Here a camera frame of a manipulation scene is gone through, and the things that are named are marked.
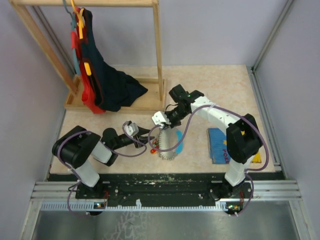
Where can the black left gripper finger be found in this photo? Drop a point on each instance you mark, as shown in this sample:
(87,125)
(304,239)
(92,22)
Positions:
(143,131)
(143,140)

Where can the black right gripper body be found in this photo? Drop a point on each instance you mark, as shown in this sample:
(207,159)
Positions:
(175,116)

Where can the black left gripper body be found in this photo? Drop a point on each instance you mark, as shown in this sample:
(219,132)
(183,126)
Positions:
(125,142)

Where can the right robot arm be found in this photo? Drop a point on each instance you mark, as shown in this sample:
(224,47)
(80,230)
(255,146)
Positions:
(243,138)

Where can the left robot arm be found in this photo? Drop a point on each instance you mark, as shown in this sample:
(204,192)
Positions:
(75,147)

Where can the wooden clothes rack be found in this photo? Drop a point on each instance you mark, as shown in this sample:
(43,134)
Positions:
(154,100)

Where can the dark navy garment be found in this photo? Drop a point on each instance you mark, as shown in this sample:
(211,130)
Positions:
(113,89)

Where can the blue yellow booklet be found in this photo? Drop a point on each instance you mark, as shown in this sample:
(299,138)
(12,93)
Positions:
(217,145)

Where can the red garment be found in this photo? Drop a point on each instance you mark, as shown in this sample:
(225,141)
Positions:
(87,95)

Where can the yellow hanger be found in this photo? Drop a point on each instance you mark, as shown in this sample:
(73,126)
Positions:
(81,25)

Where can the teal hanger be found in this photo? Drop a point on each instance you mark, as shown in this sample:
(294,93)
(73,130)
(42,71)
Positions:
(73,35)

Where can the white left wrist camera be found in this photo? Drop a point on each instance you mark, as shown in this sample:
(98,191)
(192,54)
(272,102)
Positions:
(131,129)

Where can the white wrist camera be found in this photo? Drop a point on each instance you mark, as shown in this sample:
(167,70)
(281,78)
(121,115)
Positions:
(160,118)
(131,129)

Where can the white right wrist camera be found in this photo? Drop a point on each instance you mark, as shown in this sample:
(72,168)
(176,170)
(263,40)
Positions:
(160,118)

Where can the aluminium corner rail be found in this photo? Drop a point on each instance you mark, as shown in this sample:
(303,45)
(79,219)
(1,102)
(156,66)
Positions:
(273,34)

